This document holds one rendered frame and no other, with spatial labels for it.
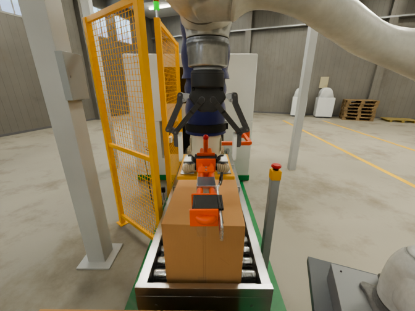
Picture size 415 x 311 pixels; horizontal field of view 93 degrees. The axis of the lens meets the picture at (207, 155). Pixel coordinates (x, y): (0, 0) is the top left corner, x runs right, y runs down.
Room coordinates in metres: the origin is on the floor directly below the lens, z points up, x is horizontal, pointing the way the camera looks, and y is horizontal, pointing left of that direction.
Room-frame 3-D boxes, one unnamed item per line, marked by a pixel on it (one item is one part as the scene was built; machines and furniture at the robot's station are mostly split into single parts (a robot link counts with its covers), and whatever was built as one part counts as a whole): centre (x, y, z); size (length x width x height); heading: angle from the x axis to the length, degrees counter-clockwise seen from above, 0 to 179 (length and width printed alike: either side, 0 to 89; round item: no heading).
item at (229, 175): (1.06, -0.09, 1.14); 0.34 x 0.10 x 0.05; 1
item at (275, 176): (1.29, -0.49, 0.50); 0.07 x 0.07 x 1.00; 89
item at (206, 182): (0.60, 0.00, 1.24); 0.07 x 0.07 x 0.04; 1
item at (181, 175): (1.06, 0.10, 1.14); 0.34 x 0.10 x 0.05; 1
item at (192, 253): (1.06, 0.01, 0.75); 0.60 x 0.40 x 0.40; 178
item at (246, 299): (0.72, 0.02, 0.47); 0.70 x 0.03 x 0.15; 89
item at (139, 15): (1.73, 0.73, 1.05); 0.87 x 0.10 x 2.10; 51
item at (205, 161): (0.81, 0.01, 1.25); 0.10 x 0.08 x 0.06; 91
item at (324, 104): (10.00, -5.76, 0.71); 0.79 x 0.65 x 1.41; 69
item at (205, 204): (0.46, 0.01, 1.25); 0.08 x 0.07 x 0.05; 1
